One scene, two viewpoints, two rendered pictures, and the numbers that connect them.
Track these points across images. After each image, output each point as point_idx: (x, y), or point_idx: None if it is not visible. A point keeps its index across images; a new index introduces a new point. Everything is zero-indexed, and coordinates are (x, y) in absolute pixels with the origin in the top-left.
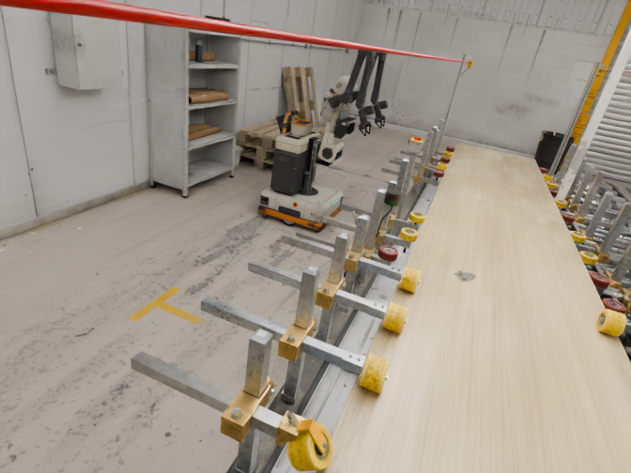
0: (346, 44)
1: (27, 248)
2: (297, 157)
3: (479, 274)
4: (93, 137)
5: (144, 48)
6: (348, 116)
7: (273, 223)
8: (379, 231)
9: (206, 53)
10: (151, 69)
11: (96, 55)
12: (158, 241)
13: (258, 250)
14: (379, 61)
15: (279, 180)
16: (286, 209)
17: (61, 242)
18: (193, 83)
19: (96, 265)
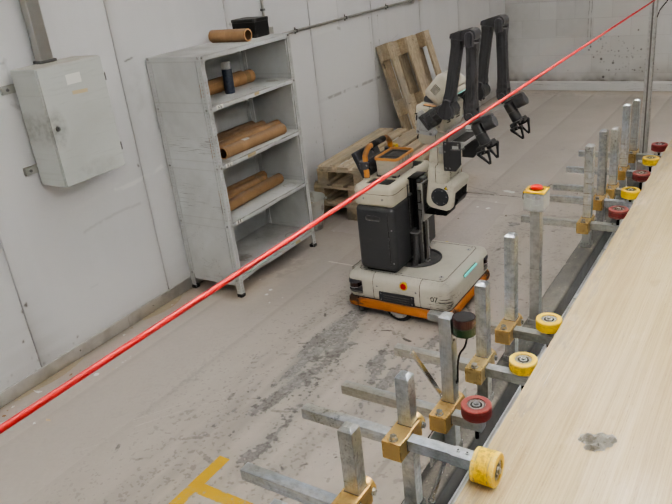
0: (141, 338)
1: (31, 416)
2: (391, 212)
3: (627, 433)
4: (99, 239)
5: (150, 96)
6: (466, 130)
7: (376, 320)
8: (475, 363)
9: (240, 75)
10: (165, 123)
11: (82, 135)
12: (201, 380)
13: (349, 373)
14: (498, 34)
15: (372, 252)
16: (392, 296)
17: (73, 401)
18: (232, 119)
19: (116, 432)
